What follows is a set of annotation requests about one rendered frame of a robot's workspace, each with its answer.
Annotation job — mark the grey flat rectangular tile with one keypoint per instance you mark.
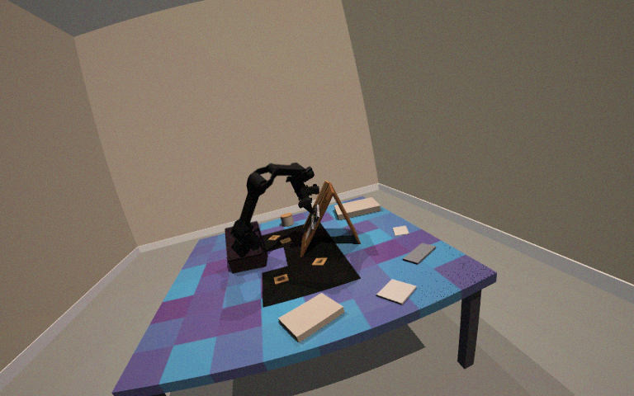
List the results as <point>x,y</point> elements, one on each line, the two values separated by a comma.
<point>419,253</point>

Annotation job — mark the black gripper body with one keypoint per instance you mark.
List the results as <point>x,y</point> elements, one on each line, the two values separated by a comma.
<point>304,199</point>

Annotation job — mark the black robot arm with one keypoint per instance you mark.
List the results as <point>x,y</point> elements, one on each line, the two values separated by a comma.
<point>257,185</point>

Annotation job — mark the grey cylinder with orange top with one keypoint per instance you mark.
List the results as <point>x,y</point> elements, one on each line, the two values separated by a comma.
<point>287,219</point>

